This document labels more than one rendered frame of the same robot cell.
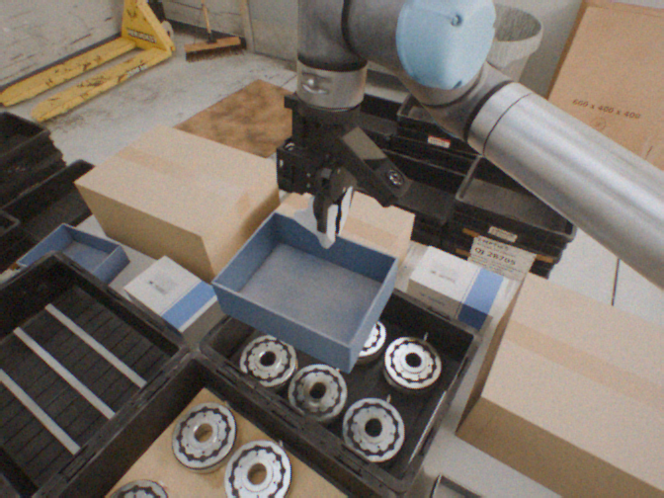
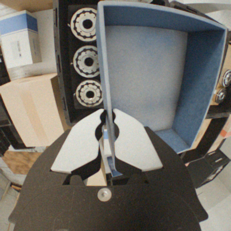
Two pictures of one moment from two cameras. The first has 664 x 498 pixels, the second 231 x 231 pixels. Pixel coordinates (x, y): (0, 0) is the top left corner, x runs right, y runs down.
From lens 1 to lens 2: 0.51 m
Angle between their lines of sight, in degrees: 44
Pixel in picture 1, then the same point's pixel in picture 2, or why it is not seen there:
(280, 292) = (151, 111)
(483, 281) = (7, 28)
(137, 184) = (94, 182)
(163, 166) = not seen: hidden behind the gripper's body
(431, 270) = (19, 57)
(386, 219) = (13, 97)
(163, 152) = not seen: hidden behind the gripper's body
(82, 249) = (112, 167)
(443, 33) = not seen: outside the picture
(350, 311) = (145, 51)
